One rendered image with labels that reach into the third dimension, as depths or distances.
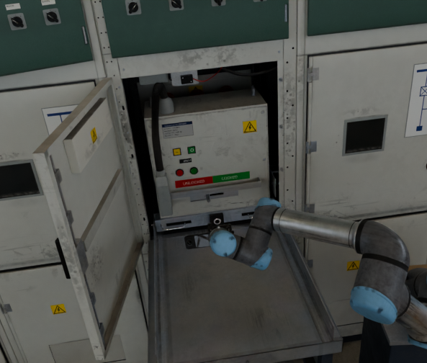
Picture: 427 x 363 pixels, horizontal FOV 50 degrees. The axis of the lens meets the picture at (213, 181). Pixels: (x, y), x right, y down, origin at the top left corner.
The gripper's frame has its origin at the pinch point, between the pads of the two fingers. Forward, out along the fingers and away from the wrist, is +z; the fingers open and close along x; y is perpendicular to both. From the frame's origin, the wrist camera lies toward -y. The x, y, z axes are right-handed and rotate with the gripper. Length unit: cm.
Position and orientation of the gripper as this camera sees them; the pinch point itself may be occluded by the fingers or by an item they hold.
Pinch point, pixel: (209, 232)
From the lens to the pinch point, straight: 170.8
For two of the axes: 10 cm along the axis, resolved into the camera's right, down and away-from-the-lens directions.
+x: -1.4, -9.9, 0.0
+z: -0.7, 0.1, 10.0
